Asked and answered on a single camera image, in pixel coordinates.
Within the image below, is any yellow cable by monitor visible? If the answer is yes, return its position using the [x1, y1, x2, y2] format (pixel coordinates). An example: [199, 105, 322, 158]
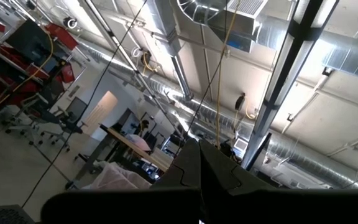
[0, 32, 55, 121]

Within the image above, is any tilted red storage bin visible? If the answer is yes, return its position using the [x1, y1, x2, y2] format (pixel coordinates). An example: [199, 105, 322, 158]
[60, 63, 76, 84]

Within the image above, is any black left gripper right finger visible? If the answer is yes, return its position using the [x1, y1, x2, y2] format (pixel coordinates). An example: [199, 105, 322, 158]
[198, 139, 275, 197]

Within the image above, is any black perforated floor grate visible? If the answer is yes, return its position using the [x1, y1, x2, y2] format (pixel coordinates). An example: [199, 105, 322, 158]
[0, 204, 36, 224]

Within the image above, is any black monitor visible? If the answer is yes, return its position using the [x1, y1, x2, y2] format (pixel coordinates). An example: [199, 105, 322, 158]
[4, 19, 55, 68]

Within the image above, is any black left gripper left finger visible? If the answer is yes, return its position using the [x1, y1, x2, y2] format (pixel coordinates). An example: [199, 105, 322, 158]
[152, 138, 203, 191]

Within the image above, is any silver ventilation duct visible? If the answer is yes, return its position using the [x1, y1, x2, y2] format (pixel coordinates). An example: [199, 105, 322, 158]
[175, 0, 358, 83]
[79, 40, 358, 190]

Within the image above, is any pink trash bag blue drawstring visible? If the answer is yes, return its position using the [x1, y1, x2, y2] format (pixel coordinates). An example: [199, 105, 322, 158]
[81, 161, 152, 190]

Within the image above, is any black ceiling cable reel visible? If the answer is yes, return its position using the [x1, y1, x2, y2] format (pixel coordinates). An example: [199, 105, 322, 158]
[234, 91, 257, 121]
[62, 16, 79, 30]
[139, 49, 158, 75]

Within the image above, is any dark office chair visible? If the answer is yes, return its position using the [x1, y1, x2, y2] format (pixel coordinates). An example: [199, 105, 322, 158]
[40, 96, 89, 153]

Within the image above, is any thin black hanging cable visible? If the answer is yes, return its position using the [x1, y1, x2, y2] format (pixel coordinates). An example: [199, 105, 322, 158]
[21, 0, 149, 208]

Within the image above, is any wooden table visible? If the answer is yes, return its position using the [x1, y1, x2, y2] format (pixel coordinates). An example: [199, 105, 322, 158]
[99, 123, 174, 174]

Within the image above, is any black aluminium frame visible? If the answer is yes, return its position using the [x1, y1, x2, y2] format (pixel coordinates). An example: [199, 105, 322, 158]
[240, 0, 341, 171]

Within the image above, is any grey office chair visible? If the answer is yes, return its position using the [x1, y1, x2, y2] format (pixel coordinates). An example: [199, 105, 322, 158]
[1, 92, 48, 146]

